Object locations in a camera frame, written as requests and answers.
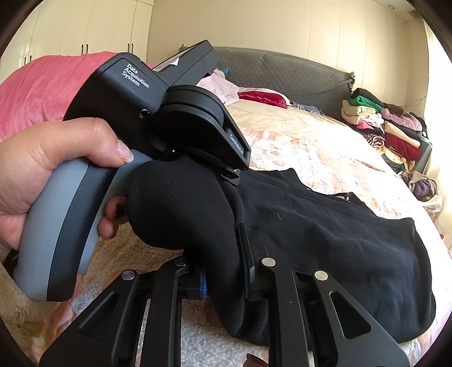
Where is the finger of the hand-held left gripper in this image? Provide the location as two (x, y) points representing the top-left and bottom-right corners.
(198, 152), (242, 187)

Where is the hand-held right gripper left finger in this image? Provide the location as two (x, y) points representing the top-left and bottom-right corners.
(39, 257), (207, 367)

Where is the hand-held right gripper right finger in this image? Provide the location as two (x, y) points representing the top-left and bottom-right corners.
(238, 223), (412, 367)

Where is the black sweater with orange cuffs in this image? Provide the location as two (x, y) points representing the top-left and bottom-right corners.
(125, 160), (436, 348)

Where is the pile of folded clothes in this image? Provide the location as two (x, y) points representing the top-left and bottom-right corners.
(341, 88), (433, 173)

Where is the plastic bag with clothes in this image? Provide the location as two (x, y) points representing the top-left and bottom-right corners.
(401, 171), (444, 212)

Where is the person's left hand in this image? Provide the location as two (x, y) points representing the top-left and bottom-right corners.
(0, 118), (134, 260)

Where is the white wardrobe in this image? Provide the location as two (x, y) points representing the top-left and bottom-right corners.
(0, 0), (152, 67)

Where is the red velvet cloth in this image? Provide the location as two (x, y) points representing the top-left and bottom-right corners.
(238, 91), (292, 110)

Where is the lilac cloth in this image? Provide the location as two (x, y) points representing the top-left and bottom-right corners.
(196, 69), (241, 106)

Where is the pink duvet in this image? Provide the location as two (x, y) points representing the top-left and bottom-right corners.
(0, 52), (156, 142)

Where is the orange and white fleece blanket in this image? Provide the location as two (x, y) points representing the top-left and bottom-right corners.
(21, 111), (452, 367)

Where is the dark patterned cloth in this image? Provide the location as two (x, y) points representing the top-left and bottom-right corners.
(291, 102), (323, 115)

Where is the grey quilted headboard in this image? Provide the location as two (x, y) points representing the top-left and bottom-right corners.
(212, 47), (355, 113)

